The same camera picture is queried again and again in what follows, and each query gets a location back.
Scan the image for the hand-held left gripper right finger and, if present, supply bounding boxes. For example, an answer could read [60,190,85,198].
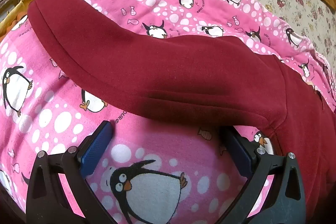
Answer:
[219,126,307,224]

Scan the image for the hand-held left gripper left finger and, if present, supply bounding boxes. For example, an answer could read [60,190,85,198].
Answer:
[26,120,124,224]

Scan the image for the maroon fleece pants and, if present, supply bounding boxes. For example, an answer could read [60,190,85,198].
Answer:
[27,0,336,215]

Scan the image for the pink penguin print blanket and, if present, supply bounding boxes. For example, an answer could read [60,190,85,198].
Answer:
[0,0,336,224]

